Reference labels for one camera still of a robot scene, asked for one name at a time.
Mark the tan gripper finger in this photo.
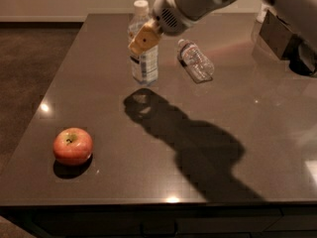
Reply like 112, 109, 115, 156
128, 19, 162, 56

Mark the blue labelled plastic water bottle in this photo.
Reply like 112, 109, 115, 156
128, 0, 159, 85

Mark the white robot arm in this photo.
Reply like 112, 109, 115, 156
129, 0, 317, 55

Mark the clear plastic bottle lying down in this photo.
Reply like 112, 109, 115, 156
177, 39, 215, 84

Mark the clear pump bottle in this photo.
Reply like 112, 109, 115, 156
257, 3, 269, 23

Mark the red apple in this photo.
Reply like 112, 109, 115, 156
53, 128, 93, 167

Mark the black snack dispenser stand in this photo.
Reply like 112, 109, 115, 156
260, 11, 317, 77

